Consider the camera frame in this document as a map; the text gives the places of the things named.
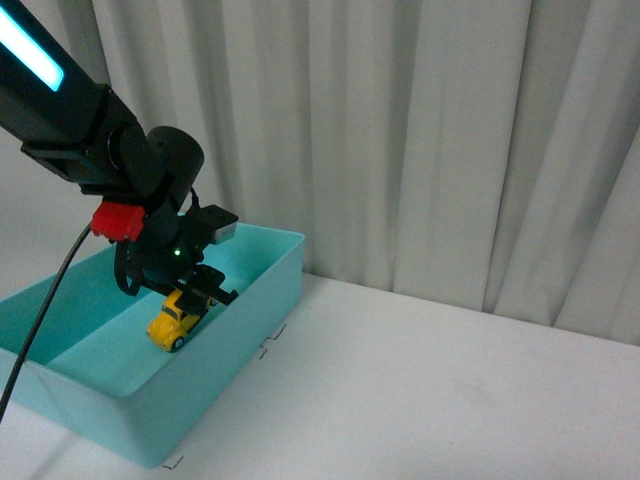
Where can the red cable connector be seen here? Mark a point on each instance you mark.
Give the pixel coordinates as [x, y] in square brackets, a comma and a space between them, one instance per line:
[118, 222]

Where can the grey-white curtain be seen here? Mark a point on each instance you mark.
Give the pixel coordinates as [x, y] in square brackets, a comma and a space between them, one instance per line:
[483, 154]

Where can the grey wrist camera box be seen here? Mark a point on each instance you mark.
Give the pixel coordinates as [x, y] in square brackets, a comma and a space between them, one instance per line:
[210, 225]

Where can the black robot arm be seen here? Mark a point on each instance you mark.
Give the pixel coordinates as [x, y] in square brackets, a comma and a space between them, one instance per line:
[82, 131]

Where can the turquoise plastic storage bin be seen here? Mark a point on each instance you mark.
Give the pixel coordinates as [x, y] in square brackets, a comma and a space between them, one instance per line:
[93, 369]

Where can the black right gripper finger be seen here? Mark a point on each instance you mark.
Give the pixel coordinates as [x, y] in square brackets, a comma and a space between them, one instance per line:
[191, 303]

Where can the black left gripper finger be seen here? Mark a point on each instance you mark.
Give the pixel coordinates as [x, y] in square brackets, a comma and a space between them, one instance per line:
[207, 282]

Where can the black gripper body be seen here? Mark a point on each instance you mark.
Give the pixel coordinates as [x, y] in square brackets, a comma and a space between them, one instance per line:
[167, 255]

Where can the yellow beetle toy car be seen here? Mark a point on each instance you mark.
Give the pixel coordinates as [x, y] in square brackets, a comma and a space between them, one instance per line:
[170, 329]

